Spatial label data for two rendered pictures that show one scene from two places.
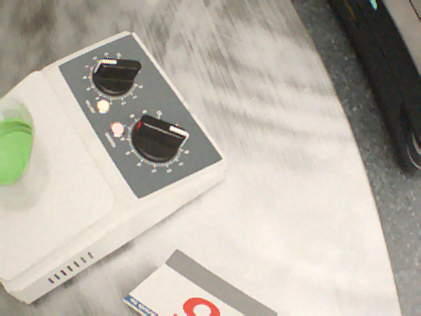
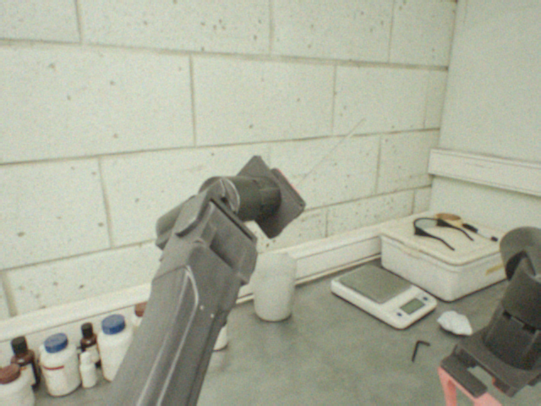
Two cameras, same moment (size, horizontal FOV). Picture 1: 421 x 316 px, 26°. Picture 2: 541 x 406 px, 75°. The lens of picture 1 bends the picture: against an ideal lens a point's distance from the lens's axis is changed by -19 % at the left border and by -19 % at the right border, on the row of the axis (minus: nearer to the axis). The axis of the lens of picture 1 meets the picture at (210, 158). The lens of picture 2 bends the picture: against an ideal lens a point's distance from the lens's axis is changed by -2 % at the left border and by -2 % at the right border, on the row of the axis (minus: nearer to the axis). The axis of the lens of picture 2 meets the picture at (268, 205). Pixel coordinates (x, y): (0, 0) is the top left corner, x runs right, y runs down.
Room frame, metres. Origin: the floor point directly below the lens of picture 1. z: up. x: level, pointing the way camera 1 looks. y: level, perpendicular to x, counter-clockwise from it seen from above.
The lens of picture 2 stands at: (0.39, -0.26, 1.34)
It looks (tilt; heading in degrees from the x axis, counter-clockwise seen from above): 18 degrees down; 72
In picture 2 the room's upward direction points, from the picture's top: straight up
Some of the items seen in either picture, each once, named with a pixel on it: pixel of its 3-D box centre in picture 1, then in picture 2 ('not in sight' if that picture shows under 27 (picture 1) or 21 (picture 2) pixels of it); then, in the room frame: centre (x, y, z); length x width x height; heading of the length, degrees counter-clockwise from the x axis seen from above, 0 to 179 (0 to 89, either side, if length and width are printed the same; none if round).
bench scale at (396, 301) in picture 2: not in sight; (381, 292); (1.00, 0.52, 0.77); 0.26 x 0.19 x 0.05; 109
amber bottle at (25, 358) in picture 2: not in sight; (24, 362); (0.09, 0.47, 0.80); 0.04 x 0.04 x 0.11
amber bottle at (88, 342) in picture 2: not in sight; (90, 343); (0.21, 0.50, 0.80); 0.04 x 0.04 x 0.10
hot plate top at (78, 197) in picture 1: (15, 178); not in sight; (0.18, 0.14, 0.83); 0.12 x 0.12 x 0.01; 28
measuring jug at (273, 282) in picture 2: not in sight; (275, 284); (0.68, 0.58, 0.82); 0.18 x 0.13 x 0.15; 49
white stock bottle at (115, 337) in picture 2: not in sight; (117, 345); (0.28, 0.45, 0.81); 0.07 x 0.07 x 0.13
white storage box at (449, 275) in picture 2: not in sight; (446, 251); (1.31, 0.60, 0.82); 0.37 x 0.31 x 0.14; 11
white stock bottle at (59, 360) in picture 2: not in sight; (60, 362); (0.17, 0.44, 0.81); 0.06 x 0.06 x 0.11
